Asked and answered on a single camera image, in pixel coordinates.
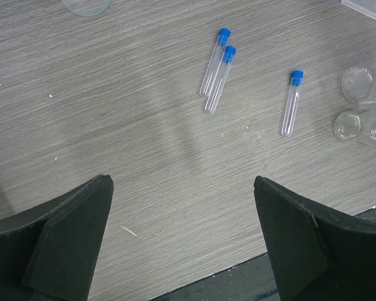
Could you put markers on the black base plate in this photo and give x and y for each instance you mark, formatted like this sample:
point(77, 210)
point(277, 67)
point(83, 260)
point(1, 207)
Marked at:
point(252, 279)

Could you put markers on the glass watch dish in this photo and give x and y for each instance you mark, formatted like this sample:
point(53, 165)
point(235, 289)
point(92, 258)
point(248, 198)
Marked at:
point(86, 7)

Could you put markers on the blue capped test tube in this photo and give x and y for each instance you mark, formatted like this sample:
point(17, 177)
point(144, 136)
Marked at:
point(214, 61)
point(219, 80)
point(292, 103)

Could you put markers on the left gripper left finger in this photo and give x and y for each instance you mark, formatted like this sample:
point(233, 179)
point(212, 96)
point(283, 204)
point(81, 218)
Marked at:
point(50, 251)

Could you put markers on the small glass beaker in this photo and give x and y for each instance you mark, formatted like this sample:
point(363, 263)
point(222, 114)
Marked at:
point(359, 83)

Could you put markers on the clear test tube rack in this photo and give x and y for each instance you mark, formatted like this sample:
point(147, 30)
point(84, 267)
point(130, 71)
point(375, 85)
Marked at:
point(366, 7)

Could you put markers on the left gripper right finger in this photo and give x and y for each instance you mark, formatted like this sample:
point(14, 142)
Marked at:
point(315, 251)

